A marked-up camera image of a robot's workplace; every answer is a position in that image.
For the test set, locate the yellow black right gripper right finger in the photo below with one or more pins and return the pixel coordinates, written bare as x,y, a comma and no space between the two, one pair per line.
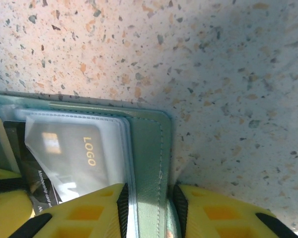
226,220

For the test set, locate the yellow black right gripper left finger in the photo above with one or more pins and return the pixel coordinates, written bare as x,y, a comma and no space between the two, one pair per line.
89,218

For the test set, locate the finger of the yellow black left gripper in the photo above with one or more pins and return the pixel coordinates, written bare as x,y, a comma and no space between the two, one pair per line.
0,172
7,208

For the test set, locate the black membership card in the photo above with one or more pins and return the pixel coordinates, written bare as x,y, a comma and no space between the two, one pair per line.
38,179

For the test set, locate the dark grey logo card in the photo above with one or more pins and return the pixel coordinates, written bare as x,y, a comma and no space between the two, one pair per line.
72,148

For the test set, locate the green leather card holder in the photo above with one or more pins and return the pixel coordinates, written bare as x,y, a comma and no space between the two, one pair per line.
149,148

